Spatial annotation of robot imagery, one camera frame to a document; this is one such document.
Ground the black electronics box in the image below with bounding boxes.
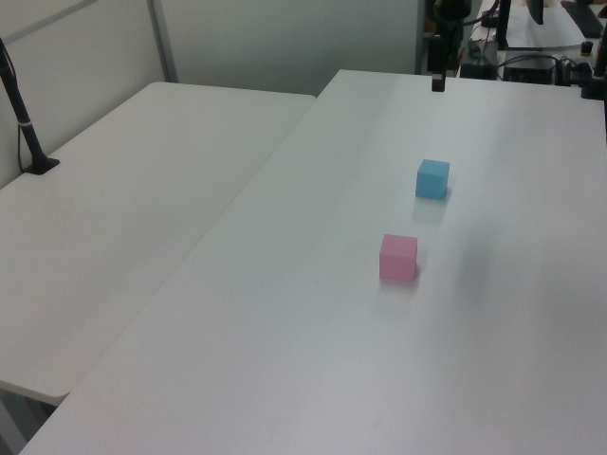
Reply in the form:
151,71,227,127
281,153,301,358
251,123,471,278
502,54,557,85

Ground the black monitor stand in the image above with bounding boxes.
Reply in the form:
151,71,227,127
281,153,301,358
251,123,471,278
494,0,512,50

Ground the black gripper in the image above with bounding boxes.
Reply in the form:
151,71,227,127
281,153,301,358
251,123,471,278
428,31,465,93

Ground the black keyboard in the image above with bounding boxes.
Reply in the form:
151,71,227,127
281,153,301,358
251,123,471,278
561,0,604,35

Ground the small black device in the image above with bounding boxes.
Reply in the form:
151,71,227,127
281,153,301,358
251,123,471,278
461,61,497,81

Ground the pink cube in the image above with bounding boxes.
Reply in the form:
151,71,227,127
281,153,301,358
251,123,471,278
378,233,419,281

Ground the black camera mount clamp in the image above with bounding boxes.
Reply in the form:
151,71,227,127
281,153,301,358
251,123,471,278
579,40,607,100

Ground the black pole stand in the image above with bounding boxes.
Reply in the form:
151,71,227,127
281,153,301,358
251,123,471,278
0,37,62,177

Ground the white paper sheet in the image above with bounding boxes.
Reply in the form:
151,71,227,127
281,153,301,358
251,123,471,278
506,7,592,50

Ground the blue cube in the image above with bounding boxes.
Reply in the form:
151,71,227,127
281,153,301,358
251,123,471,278
414,158,451,200

